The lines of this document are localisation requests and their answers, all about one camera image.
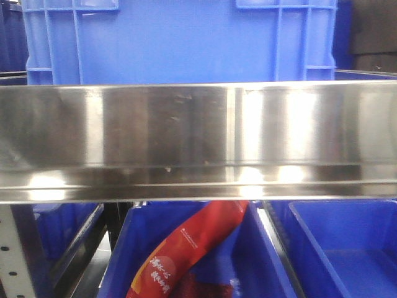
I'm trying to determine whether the right dark blue bin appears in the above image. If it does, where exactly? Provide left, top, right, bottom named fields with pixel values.
left=270, top=199, right=396, bottom=297

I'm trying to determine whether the stainless steel shelf rail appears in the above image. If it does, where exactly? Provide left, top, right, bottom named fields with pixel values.
left=1, top=80, right=396, bottom=204

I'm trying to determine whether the white perforated shelf upright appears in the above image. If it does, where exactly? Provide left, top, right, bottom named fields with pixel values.
left=1, top=205, right=36, bottom=297

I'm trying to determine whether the red snack package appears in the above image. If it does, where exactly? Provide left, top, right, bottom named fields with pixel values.
left=126, top=201, right=249, bottom=297

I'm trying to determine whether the large light blue crate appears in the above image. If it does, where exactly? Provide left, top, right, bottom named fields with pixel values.
left=22, top=1, right=337, bottom=85

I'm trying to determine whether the dark blue bin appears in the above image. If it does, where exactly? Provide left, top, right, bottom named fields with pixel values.
left=270, top=199, right=396, bottom=297
left=10, top=203, right=105, bottom=297
left=98, top=201, right=296, bottom=297

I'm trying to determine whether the left dark blue bin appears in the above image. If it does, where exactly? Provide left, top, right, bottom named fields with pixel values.
left=10, top=203, right=105, bottom=297

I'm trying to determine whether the middle dark blue bin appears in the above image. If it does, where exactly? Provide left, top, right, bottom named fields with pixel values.
left=98, top=201, right=296, bottom=297

